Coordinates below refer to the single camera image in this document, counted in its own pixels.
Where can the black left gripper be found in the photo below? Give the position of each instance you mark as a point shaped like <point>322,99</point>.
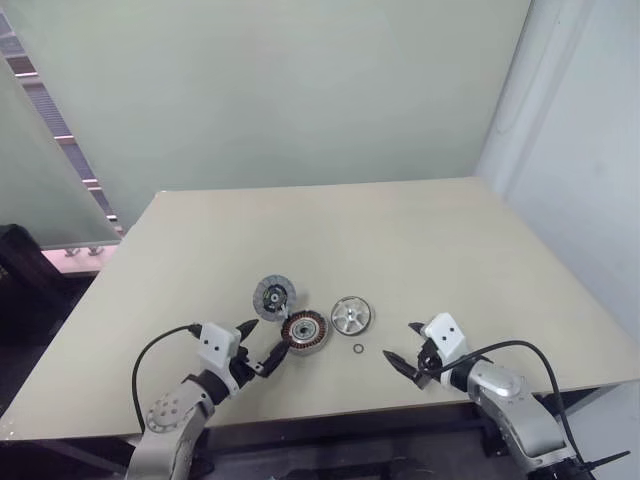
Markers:
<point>245,367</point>

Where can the metal glass clamp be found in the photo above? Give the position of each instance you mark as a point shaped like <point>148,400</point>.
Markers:
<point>95,250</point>
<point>73,251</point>

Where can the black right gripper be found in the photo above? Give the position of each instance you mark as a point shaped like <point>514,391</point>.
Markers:
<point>429,361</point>

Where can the black bulky object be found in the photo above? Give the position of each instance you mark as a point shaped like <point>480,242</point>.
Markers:
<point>25,280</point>

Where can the frosted glass partition panel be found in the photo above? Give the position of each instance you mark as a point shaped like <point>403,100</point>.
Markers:
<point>35,175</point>

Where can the grey motor end cap disc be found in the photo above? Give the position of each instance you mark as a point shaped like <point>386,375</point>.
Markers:
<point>265,292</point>

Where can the silver motor rotor cover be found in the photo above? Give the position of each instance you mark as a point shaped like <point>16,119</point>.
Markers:
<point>352,316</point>

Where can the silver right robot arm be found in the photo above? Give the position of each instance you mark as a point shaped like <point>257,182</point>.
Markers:
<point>520,405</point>

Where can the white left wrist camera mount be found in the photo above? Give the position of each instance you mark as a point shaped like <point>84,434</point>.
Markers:
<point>215,342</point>

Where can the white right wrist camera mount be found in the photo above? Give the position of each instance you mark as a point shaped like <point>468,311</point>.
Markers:
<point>445,332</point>

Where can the dark table frame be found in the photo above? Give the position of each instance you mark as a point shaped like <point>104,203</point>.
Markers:
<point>350,440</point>

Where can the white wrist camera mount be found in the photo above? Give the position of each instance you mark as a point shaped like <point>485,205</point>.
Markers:
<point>215,342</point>
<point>445,332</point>

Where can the copper wound motor stator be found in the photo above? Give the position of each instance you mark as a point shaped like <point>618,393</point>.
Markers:
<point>320,331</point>

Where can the metal grating strip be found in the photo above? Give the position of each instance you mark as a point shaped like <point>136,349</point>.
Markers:
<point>55,120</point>

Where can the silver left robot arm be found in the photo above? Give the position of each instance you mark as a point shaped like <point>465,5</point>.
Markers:
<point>170,415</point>

